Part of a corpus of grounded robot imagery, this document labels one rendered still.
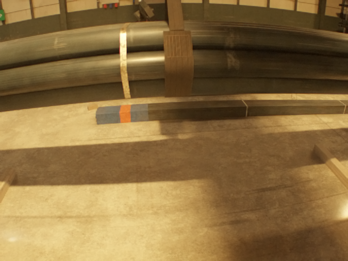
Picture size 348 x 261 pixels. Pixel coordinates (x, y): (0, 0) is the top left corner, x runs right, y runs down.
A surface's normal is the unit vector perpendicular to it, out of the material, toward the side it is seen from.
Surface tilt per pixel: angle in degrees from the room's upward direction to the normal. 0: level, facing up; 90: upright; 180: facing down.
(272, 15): 90
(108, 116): 90
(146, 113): 90
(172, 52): 60
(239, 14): 90
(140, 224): 0
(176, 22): 52
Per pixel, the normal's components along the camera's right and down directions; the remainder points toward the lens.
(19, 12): 0.11, 0.50
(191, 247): -0.02, -0.86
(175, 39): 0.07, 0.00
